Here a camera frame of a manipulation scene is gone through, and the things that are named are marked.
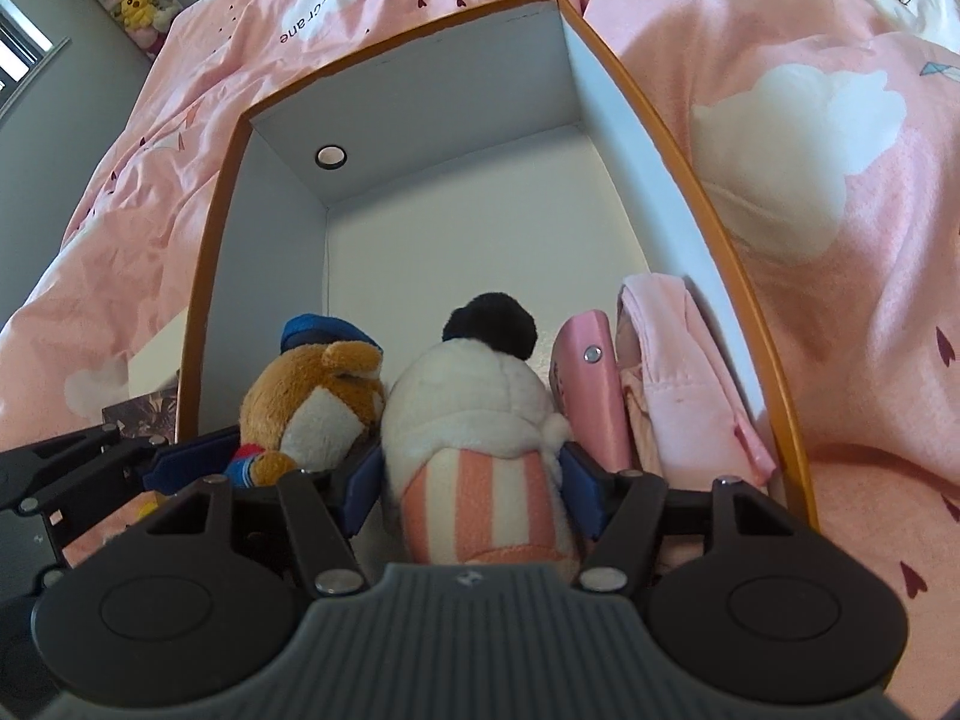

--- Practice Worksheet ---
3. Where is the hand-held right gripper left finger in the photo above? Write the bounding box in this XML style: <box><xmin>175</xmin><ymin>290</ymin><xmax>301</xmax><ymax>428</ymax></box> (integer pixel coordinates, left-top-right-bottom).
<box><xmin>146</xmin><ymin>446</ymin><xmax>387</xmax><ymax>597</ymax></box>

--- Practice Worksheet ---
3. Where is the pink folded cloth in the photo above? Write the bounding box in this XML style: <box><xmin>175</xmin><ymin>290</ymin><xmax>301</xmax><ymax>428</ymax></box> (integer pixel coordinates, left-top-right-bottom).
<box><xmin>615</xmin><ymin>274</ymin><xmax>777</xmax><ymax>488</ymax></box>

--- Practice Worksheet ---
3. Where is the white pink-striped plush toy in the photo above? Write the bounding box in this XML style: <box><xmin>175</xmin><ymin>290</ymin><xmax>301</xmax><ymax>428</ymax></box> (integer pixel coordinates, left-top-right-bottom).
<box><xmin>379</xmin><ymin>291</ymin><xmax>582</xmax><ymax>567</ymax></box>

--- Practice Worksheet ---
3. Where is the pink hard case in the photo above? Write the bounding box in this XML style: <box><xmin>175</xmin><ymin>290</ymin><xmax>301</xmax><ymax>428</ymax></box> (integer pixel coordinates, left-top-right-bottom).
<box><xmin>551</xmin><ymin>309</ymin><xmax>638</xmax><ymax>475</ymax></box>

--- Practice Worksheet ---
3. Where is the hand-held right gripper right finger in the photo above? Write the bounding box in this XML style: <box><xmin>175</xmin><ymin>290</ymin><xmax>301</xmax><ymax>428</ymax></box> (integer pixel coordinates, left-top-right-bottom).
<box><xmin>559</xmin><ymin>441</ymin><xmax>822</xmax><ymax>593</ymax></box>

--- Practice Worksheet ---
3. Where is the pink printed blanket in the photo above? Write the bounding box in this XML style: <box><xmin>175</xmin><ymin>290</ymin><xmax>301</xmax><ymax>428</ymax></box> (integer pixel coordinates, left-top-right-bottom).
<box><xmin>0</xmin><ymin>0</ymin><xmax>960</xmax><ymax>691</ymax></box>

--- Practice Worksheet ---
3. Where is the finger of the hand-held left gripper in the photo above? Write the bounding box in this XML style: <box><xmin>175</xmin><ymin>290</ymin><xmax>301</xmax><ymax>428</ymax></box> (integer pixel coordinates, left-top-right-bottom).
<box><xmin>0</xmin><ymin>424</ymin><xmax>241</xmax><ymax>515</ymax></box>

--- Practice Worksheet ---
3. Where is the brown bear plush blue hat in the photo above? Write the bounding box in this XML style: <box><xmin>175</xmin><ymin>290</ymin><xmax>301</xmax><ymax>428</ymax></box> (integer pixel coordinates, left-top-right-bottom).
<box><xmin>238</xmin><ymin>313</ymin><xmax>387</xmax><ymax>492</ymax></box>

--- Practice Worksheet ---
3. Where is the window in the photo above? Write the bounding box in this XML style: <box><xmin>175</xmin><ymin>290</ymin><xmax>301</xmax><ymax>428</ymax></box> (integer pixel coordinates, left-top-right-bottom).
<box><xmin>0</xmin><ymin>0</ymin><xmax>72</xmax><ymax>121</ymax></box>

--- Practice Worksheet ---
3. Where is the orange cardboard box white inside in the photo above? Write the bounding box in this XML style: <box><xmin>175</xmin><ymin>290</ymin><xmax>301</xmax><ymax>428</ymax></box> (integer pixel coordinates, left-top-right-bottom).
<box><xmin>176</xmin><ymin>0</ymin><xmax>822</xmax><ymax>541</ymax></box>

